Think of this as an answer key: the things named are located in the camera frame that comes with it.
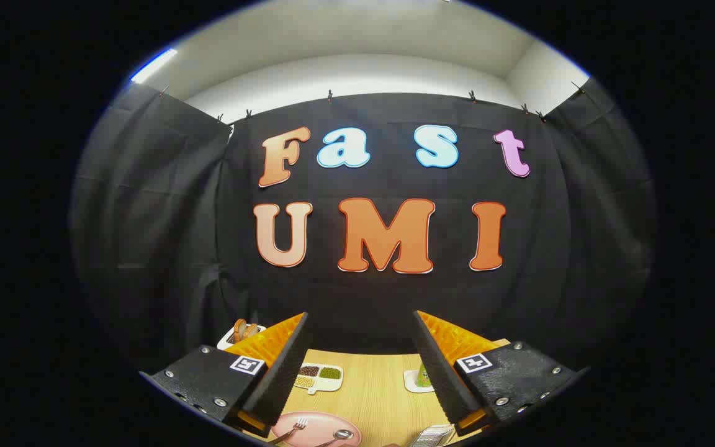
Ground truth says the white square coaster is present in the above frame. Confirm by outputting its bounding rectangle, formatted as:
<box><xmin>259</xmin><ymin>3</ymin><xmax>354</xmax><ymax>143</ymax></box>
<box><xmin>403</xmin><ymin>369</ymin><xmax>436</xmax><ymax>394</ymax></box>

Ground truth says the wooden-handled metal fork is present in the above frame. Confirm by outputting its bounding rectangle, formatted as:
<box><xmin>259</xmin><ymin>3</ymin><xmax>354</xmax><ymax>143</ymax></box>
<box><xmin>268</xmin><ymin>418</ymin><xmax>308</xmax><ymax>446</ymax></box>

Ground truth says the row of black cloth clips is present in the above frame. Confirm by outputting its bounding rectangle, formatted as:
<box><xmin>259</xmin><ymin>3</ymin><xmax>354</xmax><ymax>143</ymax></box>
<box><xmin>158</xmin><ymin>79</ymin><xmax>587</xmax><ymax>124</ymax></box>

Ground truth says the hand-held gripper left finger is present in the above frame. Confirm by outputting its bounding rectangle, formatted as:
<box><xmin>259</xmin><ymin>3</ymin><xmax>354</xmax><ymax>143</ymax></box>
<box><xmin>139</xmin><ymin>312</ymin><xmax>310</xmax><ymax>439</ymax></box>

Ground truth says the pink round plate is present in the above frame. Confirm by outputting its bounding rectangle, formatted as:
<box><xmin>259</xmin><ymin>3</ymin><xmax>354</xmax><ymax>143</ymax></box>
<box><xmin>270</xmin><ymin>411</ymin><xmax>363</xmax><ymax>447</ymax></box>

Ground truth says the white divided dish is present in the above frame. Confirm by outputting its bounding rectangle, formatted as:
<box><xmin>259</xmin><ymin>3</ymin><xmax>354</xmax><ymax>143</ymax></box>
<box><xmin>293</xmin><ymin>363</ymin><xmax>344</xmax><ymax>395</ymax></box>

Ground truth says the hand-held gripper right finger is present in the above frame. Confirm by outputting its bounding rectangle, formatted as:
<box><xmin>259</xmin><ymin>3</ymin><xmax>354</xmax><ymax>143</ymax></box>
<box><xmin>411</xmin><ymin>310</ymin><xmax>591</xmax><ymax>435</ymax></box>

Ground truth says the wooden-handled metal spoon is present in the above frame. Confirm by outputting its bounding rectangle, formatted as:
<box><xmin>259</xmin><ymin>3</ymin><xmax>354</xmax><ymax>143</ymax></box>
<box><xmin>315</xmin><ymin>428</ymin><xmax>356</xmax><ymax>447</ymax></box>

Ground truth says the white toaster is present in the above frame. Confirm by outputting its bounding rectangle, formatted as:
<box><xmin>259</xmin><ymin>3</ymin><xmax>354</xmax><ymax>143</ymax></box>
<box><xmin>217</xmin><ymin>323</ymin><xmax>266</xmax><ymax>351</ymax></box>

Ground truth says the perforated metal basket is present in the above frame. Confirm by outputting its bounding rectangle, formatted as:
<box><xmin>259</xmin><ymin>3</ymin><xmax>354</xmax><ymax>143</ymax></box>
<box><xmin>408</xmin><ymin>424</ymin><xmax>456</xmax><ymax>447</ymax></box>

